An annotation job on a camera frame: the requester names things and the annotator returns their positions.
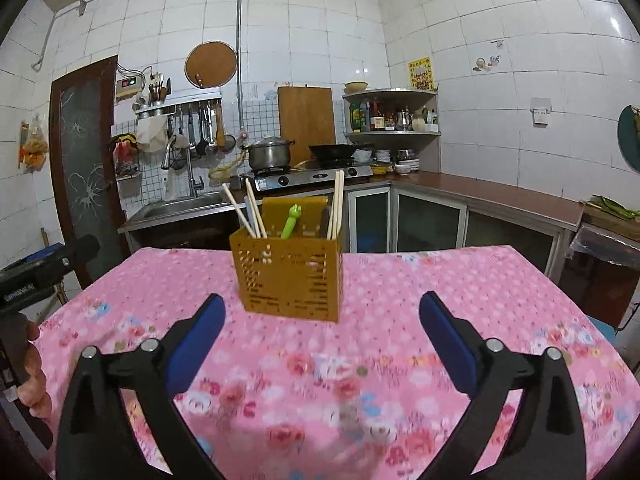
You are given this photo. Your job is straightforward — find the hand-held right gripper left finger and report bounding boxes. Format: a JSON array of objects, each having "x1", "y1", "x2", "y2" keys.
[{"x1": 55, "y1": 292, "x2": 227, "y2": 480}]

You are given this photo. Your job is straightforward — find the white wall switch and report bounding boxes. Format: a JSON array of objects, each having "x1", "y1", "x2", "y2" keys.
[{"x1": 531, "y1": 97, "x2": 554, "y2": 124}]

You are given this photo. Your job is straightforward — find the round green wall item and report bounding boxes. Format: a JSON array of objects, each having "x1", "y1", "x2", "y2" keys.
[{"x1": 616, "y1": 104, "x2": 640, "y2": 177}]

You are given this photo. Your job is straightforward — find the black wok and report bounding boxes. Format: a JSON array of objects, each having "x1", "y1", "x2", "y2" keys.
[{"x1": 308, "y1": 143, "x2": 358, "y2": 162}]

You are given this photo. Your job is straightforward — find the stack of bowls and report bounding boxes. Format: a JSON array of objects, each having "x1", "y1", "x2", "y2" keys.
[{"x1": 371, "y1": 147, "x2": 422, "y2": 177}]

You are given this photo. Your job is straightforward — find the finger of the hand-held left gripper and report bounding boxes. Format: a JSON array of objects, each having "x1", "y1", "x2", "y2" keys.
[{"x1": 25, "y1": 233, "x2": 101, "y2": 287}]

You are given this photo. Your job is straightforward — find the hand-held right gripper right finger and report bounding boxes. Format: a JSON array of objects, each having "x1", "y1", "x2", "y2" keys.
[{"x1": 415, "y1": 291, "x2": 587, "y2": 480}]

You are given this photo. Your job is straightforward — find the green frog handle utensil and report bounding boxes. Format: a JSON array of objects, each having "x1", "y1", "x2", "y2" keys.
[{"x1": 280, "y1": 203, "x2": 304, "y2": 240}]

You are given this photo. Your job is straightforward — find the glass door base cabinets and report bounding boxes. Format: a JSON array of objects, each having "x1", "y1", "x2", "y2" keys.
[{"x1": 347, "y1": 186, "x2": 568, "y2": 281}]

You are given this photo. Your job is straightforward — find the hanging plastic bag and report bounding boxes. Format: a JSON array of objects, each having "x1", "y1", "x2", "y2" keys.
[{"x1": 19, "y1": 114, "x2": 50, "y2": 173}]

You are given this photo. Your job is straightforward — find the green vegetables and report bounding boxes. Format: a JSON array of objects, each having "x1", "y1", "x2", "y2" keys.
[{"x1": 589, "y1": 194, "x2": 640, "y2": 219}]

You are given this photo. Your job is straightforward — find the blue stool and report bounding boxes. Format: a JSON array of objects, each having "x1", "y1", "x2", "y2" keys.
[{"x1": 584, "y1": 314, "x2": 620, "y2": 347}]

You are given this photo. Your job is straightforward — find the pale wooden chopstick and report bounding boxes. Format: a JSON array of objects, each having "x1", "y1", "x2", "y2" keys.
[
  {"x1": 244, "y1": 177, "x2": 265, "y2": 239},
  {"x1": 248, "y1": 181, "x2": 269, "y2": 239},
  {"x1": 327, "y1": 171, "x2": 341, "y2": 241},
  {"x1": 222, "y1": 183, "x2": 257, "y2": 239},
  {"x1": 332, "y1": 169, "x2": 347, "y2": 241}
]

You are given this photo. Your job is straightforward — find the steel faucet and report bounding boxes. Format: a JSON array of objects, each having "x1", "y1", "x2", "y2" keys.
[{"x1": 160, "y1": 135, "x2": 207, "y2": 199}]

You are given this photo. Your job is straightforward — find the person's left hand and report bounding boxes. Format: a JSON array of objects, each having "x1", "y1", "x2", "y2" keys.
[{"x1": 17, "y1": 320, "x2": 54, "y2": 419}]

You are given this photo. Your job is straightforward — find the steel sink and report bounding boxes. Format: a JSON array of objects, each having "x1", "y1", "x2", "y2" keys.
[{"x1": 120, "y1": 191, "x2": 237, "y2": 235}]

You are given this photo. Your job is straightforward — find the white wall control box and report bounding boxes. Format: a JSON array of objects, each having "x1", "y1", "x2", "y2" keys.
[{"x1": 115, "y1": 75, "x2": 144, "y2": 101}]

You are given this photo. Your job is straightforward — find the brown frosted glass door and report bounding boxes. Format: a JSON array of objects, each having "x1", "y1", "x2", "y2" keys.
[{"x1": 49, "y1": 55, "x2": 132, "y2": 288}]

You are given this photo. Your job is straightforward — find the wooden cutting board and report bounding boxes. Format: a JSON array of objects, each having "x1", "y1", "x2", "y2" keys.
[{"x1": 277, "y1": 86, "x2": 336, "y2": 164}]

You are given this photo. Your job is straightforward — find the white hanging cloth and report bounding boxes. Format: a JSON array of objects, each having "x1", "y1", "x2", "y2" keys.
[{"x1": 136, "y1": 119, "x2": 169, "y2": 154}]

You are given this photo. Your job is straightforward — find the steel cooking pot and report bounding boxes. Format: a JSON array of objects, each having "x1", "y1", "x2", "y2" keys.
[{"x1": 241, "y1": 135, "x2": 297, "y2": 172}]

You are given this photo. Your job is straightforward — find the wall utensil rack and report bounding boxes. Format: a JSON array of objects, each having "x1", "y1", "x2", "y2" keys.
[{"x1": 134, "y1": 89, "x2": 224, "y2": 122}]

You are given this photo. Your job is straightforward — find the red hanging bag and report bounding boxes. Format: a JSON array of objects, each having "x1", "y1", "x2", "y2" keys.
[{"x1": 111, "y1": 133, "x2": 142, "y2": 162}]

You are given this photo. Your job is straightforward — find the grey wall pipe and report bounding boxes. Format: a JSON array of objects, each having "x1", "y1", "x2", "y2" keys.
[{"x1": 31, "y1": 0, "x2": 247, "y2": 133}]

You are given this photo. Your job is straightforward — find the yellow wall poster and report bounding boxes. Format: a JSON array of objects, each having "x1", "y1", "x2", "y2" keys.
[{"x1": 407, "y1": 56, "x2": 437, "y2": 91}]

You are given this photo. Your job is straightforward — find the pink floral tablecloth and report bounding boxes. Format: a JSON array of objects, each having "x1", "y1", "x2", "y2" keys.
[{"x1": 32, "y1": 244, "x2": 626, "y2": 480}]

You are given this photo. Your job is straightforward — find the brown kitchen countertop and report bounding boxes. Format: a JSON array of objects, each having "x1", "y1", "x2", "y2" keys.
[{"x1": 345, "y1": 170, "x2": 598, "y2": 233}]

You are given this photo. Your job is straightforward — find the steel gas stove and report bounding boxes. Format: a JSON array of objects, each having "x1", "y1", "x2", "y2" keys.
[{"x1": 249, "y1": 162, "x2": 374, "y2": 194}]

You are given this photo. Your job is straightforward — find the steel corner shelf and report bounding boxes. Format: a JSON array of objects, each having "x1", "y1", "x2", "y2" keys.
[{"x1": 342, "y1": 87, "x2": 443, "y2": 137}]

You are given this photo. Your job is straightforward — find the row of condiment bottles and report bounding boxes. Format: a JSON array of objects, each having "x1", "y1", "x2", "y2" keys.
[{"x1": 349, "y1": 99, "x2": 440, "y2": 133}]

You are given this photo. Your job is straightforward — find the yellow slotted utensil holder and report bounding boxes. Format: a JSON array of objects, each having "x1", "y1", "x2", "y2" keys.
[{"x1": 229, "y1": 196, "x2": 344, "y2": 323}]

